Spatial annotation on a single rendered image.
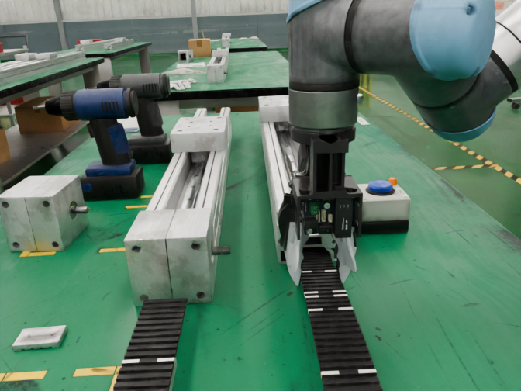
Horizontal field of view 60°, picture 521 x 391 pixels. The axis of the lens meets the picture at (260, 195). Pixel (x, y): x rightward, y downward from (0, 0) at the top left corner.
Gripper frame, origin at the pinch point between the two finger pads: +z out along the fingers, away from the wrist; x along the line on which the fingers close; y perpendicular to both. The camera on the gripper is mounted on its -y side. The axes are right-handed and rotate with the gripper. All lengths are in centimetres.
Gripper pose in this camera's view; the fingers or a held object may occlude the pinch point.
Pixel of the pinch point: (319, 272)
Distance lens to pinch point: 61.1
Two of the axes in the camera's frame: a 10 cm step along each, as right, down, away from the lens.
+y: 0.3, 3.7, -9.3
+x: 10.0, -0.5, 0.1
